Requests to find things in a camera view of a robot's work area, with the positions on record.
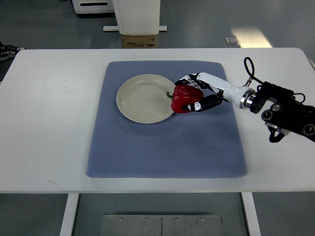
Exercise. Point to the white pedestal column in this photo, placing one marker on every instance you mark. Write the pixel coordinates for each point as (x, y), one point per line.
(137, 17)

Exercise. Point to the cream round plate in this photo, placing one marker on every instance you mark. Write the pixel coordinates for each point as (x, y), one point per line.
(143, 98)

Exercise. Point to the grey floor outlet cover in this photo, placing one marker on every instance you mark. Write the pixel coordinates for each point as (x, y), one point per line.
(231, 40)

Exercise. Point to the white right table leg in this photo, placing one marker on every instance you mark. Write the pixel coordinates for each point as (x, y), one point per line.
(250, 213)

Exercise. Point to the blue textured mat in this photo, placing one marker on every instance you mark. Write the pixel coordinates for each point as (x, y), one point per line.
(191, 145)

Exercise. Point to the white table leg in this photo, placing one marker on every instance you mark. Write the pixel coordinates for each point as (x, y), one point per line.
(69, 214)
(250, 213)

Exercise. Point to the white cabinet with slot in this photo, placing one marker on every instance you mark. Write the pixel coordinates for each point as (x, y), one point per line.
(92, 6)

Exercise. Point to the brown cardboard box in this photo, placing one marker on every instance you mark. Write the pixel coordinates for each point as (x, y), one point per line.
(139, 41)

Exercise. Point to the white left table leg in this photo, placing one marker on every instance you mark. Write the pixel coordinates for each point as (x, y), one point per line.
(69, 214)

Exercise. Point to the black white sneaker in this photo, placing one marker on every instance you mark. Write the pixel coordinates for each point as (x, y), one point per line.
(9, 51)

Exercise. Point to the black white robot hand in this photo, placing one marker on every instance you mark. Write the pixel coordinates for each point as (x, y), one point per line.
(222, 91)

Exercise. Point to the metal floor plate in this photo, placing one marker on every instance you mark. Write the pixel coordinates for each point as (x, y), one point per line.
(161, 225)

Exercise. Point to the red bell pepper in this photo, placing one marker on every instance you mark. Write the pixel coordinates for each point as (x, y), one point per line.
(184, 95)

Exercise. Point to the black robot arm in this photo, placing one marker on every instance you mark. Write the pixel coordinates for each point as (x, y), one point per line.
(285, 115)

